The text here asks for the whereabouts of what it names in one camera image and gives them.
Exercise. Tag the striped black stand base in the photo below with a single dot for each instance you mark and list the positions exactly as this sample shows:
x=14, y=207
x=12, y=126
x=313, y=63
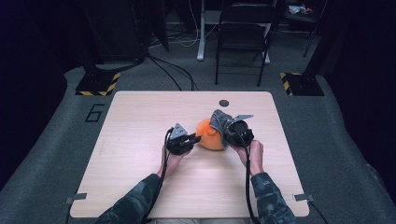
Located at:
x=96, y=84
x=303, y=84

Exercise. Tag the white desk leg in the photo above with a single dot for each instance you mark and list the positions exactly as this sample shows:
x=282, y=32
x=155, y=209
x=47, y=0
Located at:
x=201, y=37

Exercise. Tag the person's right hand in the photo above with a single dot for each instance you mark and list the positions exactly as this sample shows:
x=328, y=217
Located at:
x=256, y=155

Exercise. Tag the white and orange clutter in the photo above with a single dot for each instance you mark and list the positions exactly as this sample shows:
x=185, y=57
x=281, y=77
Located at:
x=299, y=10

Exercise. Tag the dark cabinet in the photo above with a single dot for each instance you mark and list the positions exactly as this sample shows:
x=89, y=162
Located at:
x=115, y=31

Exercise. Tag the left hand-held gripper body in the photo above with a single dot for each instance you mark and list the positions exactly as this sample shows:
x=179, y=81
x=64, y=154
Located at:
x=177, y=143

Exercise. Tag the orange plush toy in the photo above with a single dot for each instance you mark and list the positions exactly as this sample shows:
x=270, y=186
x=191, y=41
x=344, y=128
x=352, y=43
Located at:
x=208, y=138

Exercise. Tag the grey tape tab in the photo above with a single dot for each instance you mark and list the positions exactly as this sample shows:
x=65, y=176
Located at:
x=303, y=197
x=76, y=198

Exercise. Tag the person's left hand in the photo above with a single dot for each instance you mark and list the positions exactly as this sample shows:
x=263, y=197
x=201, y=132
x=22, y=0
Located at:
x=169, y=165

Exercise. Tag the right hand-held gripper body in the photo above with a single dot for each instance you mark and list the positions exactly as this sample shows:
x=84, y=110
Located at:
x=239, y=133

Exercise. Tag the black folding chair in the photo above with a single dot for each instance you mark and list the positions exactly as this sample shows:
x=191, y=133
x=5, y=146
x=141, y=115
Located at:
x=246, y=32

